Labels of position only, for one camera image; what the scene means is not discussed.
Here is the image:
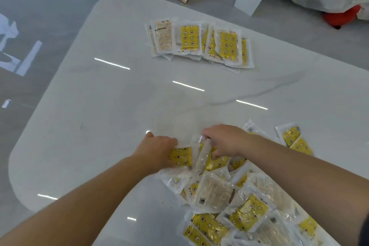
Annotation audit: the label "person's right hand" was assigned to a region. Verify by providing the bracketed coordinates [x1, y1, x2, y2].
[202, 124, 254, 159]

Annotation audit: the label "person's left hand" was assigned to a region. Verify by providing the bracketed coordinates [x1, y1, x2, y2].
[132, 132, 179, 175]

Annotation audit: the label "yellow patterned snack packet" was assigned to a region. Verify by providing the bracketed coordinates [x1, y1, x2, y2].
[159, 143, 200, 179]
[195, 138, 230, 175]

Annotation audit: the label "person's right forearm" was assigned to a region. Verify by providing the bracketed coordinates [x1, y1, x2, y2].
[242, 135, 369, 246]

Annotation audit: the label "person's left forearm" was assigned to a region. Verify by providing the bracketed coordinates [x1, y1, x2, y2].
[0, 155, 145, 246]

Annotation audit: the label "pile of yellow clear sachets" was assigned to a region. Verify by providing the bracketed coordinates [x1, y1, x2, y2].
[161, 119, 341, 246]

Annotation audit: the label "row of yellow clear sachets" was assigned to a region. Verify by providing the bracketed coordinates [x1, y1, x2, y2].
[144, 18, 255, 74]

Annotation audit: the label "red round object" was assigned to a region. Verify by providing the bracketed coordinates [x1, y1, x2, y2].
[322, 4, 362, 29]

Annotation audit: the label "person's dark clothing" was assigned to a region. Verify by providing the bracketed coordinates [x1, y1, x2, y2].
[358, 213, 369, 246]

